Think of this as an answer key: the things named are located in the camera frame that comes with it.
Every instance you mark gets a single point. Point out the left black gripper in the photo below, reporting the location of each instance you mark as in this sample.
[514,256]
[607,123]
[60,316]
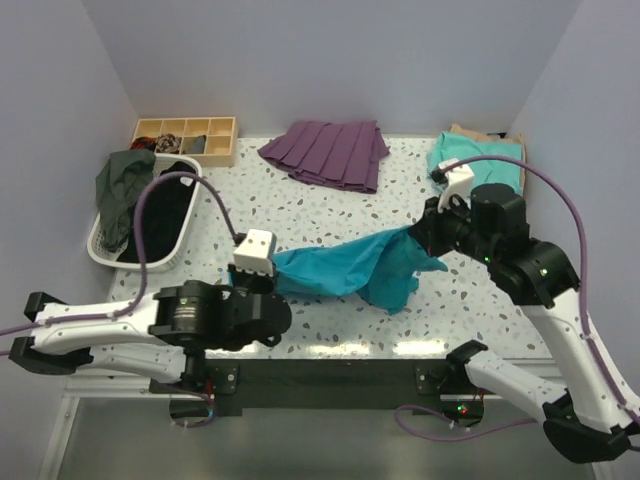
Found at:
[239,276]

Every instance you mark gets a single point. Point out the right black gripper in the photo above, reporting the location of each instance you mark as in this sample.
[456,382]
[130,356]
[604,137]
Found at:
[428,226]

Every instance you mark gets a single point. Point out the teal t shirt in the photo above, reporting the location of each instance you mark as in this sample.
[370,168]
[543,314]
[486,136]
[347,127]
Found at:
[381,269]

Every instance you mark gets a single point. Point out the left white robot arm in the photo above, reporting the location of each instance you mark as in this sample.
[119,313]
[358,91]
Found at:
[69,338]

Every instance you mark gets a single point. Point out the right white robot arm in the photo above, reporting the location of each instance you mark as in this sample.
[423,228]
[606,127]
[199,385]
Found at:
[591,416]

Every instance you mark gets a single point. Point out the tan folded cloth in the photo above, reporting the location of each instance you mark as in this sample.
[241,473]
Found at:
[461,143]

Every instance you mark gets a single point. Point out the black garment in basket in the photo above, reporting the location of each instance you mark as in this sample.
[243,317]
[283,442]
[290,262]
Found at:
[163,217]

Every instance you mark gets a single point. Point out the white laundry basket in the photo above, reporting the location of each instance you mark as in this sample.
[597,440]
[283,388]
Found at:
[103,257]

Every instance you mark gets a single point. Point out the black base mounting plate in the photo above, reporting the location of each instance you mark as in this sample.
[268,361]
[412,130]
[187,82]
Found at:
[340,384]

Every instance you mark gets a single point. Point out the dark green garment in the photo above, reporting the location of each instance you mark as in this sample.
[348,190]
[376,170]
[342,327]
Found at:
[117,188]

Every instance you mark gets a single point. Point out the purple pleated skirt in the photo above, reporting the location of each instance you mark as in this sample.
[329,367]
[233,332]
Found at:
[343,156]

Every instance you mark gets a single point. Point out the dark grey fabric roll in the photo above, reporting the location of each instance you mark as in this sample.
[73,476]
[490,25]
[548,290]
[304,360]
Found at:
[194,145]

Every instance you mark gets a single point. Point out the patterned brown fabric roll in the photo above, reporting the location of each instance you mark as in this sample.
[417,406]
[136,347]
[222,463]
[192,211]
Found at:
[168,143]

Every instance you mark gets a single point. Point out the red black fabric roll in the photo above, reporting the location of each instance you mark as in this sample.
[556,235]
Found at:
[144,142]

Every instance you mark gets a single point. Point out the wooden compartment organizer box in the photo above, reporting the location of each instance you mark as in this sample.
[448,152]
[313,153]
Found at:
[211,141]

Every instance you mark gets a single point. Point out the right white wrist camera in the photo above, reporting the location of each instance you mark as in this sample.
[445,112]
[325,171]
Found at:
[455,181]

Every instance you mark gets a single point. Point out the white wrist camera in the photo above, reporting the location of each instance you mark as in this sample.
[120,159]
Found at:
[254,253]
[455,181]

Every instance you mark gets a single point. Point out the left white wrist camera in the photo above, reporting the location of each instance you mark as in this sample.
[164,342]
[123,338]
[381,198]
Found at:
[254,253]

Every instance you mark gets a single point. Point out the aluminium frame rail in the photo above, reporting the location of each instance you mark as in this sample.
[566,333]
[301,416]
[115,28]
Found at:
[106,384]

